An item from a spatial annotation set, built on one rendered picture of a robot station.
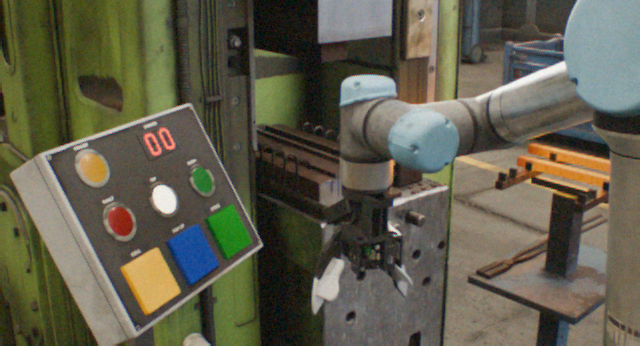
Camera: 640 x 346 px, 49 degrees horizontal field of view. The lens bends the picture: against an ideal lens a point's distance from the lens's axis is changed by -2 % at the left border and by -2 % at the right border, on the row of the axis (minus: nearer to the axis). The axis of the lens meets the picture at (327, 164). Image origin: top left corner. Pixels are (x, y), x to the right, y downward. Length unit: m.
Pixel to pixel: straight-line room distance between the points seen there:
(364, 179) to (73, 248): 0.41
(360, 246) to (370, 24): 0.63
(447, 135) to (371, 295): 0.80
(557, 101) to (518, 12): 10.12
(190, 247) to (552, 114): 0.57
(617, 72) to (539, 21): 10.15
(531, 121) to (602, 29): 0.31
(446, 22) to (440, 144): 1.06
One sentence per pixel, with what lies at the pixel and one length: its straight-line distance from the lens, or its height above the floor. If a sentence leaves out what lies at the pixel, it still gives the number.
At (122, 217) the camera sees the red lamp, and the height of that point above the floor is 1.09.
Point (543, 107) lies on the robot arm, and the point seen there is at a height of 1.29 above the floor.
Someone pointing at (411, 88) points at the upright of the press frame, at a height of 1.10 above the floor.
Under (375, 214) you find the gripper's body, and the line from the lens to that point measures 1.00.
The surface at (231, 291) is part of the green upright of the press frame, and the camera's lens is 1.64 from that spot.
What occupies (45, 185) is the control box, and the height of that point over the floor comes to 1.16.
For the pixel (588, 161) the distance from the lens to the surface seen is 1.94.
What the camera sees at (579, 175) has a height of 0.93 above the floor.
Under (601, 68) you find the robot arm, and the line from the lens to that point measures 0.59.
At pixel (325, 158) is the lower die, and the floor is 0.99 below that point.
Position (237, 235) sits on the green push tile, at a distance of 1.21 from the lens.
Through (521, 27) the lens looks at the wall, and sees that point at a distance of 10.89.
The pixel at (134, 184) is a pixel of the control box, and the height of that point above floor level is 1.12.
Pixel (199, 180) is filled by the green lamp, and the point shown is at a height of 1.09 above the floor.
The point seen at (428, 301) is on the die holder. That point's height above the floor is 0.63.
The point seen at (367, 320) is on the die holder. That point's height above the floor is 0.65.
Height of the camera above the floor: 1.47
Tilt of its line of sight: 18 degrees down
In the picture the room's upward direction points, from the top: straight up
